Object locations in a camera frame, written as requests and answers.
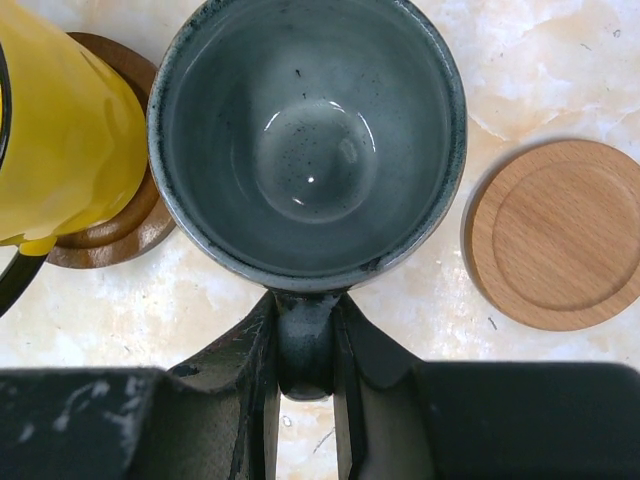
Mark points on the dark brown coaster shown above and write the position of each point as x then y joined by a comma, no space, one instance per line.
145,222

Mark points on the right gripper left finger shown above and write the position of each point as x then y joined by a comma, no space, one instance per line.
230,405

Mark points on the yellow glass mug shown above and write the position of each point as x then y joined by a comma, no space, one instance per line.
73,142

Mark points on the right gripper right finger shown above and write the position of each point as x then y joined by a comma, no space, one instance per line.
380,432

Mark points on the grey ceramic mug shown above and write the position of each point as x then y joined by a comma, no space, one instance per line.
309,147

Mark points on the light brown coaster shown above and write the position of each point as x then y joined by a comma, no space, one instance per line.
551,237

